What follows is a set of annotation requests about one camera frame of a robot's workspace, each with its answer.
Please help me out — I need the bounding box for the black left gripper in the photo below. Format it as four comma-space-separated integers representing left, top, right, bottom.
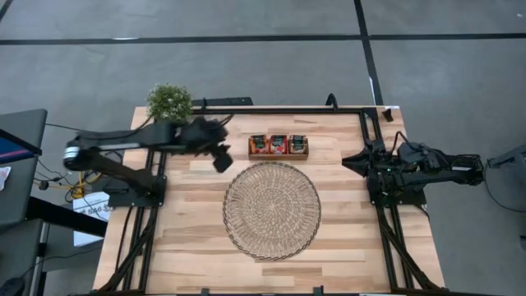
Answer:
179, 116, 234, 174

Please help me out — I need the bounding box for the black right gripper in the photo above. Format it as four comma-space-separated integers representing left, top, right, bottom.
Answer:
341, 139, 391, 195

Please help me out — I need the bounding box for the orange peach tea packet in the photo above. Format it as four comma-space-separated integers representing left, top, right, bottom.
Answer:
250, 134, 269, 155

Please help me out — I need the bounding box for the red strawberry tea packet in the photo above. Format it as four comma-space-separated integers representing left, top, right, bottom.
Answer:
269, 134, 288, 155

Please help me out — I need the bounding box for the beige vanilla tea packet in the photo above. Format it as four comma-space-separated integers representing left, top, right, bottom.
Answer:
288, 134, 307, 155

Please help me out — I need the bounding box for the wooden compartment box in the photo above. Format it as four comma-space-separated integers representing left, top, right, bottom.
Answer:
247, 135, 310, 161

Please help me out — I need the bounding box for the round woven placemat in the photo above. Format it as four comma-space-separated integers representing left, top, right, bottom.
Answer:
223, 160, 323, 261

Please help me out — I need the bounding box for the green potted plant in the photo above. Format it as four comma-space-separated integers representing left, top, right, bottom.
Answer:
145, 81, 194, 125

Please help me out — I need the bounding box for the white printed paper sheet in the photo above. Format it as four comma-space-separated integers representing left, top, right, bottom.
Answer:
72, 191, 111, 247

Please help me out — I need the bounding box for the black stand leg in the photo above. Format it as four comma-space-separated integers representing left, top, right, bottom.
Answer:
487, 141, 526, 169

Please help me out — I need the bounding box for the black crossbar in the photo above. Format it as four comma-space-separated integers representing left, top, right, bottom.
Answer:
26, 196, 108, 238

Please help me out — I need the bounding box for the grey desk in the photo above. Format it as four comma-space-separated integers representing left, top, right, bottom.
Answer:
0, 109, 48, 296

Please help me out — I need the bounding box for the laptop with blue screen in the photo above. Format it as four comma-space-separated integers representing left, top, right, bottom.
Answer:
0, 128, 44, 165

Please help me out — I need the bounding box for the small white paper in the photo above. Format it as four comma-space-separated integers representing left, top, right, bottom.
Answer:
0, 166, 12, 192

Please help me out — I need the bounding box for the black computer mouse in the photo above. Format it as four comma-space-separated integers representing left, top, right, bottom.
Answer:
0, 277, 26, 296

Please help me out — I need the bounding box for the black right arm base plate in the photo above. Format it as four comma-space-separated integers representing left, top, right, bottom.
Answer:
368, 189, 427, 208

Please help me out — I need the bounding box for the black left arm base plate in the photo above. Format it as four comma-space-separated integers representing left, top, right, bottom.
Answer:
107, 175, 168, 208

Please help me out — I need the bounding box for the thin black floor cable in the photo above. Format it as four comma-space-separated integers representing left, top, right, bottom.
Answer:
482, 162, 526, 214
44, 122, 83, 132

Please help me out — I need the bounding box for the yellow cable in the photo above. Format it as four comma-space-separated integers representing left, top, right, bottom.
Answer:
72, 170, 103, 199

